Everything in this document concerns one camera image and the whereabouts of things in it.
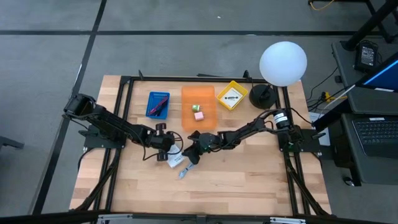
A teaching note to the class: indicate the white printed box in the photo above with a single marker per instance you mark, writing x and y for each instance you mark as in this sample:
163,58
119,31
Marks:
175,160
233,97

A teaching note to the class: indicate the green white charger cube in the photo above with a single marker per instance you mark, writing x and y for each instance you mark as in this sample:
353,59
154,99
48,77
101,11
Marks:
196,108

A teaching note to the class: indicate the black round lamp base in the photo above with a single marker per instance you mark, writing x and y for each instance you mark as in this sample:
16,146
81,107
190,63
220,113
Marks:
262,98

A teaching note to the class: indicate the black power adapter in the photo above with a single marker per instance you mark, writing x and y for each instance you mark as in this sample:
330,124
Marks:
367,56

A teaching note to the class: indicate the black rail with silver brackets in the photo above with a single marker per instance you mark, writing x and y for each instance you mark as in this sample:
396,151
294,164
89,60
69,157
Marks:
46,217

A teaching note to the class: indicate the pink charger cube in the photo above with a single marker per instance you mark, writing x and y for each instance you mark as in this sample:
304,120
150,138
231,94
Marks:
199,116

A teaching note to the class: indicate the small black plug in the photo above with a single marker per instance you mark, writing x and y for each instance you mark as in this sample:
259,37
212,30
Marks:
338,79

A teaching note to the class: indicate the black laptop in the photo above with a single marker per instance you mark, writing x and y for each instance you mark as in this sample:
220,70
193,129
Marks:
379,133

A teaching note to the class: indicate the black stand legs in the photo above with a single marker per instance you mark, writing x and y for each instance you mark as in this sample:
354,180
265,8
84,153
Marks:
370,23

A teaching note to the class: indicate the computer monitor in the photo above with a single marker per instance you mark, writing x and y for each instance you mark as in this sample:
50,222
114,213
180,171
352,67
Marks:
385,77

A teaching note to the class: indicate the blue plastic bin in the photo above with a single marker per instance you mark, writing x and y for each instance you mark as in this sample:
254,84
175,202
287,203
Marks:
155,98

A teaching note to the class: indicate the dark grey side desk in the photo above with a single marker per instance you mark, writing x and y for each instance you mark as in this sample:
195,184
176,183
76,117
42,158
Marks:
379,168

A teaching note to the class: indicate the black desk caster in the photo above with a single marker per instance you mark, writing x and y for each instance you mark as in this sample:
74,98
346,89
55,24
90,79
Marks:
349,181

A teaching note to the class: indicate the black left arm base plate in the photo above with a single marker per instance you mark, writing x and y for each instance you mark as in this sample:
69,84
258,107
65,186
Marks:
93,141

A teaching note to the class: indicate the yellow plastic bin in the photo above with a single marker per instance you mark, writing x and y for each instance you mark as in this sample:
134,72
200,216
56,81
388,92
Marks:
221,99

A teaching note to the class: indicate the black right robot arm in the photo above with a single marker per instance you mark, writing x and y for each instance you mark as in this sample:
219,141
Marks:
242,133

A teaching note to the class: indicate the orange translucent plastic bin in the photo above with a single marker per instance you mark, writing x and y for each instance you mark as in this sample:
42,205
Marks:
199,93

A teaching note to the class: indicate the white paper sheet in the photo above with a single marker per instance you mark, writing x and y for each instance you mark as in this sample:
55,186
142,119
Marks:
315,116

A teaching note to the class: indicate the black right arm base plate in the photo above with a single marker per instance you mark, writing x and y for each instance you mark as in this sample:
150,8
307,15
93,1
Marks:
308,137

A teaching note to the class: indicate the black aluminium table frame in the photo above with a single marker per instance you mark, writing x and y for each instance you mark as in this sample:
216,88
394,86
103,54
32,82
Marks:
186,78

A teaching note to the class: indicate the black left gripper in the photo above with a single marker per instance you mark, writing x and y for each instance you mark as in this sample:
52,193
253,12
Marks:
163,141

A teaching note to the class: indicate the black furniture foot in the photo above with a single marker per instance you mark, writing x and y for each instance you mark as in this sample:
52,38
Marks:
9,142

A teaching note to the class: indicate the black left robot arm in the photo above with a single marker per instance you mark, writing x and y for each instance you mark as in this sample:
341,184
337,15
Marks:
109,121

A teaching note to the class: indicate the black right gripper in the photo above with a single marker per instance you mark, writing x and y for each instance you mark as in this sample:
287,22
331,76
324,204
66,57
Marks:
194,149

